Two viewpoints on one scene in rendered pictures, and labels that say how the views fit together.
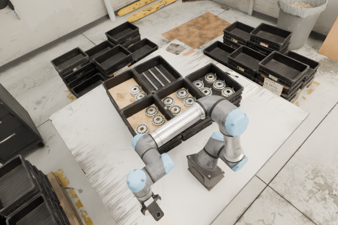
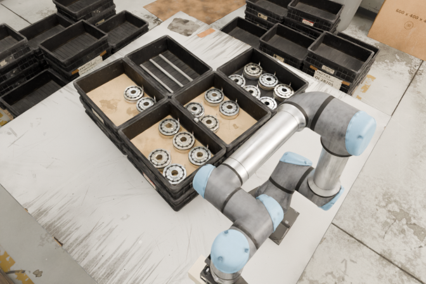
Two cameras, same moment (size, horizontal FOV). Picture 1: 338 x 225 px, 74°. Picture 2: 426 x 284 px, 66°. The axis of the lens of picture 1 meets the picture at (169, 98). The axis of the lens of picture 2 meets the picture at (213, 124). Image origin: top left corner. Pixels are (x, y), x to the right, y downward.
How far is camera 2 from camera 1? 37 cm
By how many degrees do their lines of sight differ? 14
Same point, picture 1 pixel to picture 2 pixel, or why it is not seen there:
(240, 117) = (370, 124)
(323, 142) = (390, 156)
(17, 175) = not seen: outside the picture
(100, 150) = (83, 201)
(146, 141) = (224, 177)
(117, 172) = (123, 234)
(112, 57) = (72, 42)
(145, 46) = (125, 24)
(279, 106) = not seen: hidden behind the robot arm
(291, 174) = (359, 203)
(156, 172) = (260, 230)
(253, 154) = not seen: hidden behind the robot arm
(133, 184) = (231, 260)
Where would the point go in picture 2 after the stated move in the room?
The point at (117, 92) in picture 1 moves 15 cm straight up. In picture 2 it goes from (101, 98) to (94, 77)
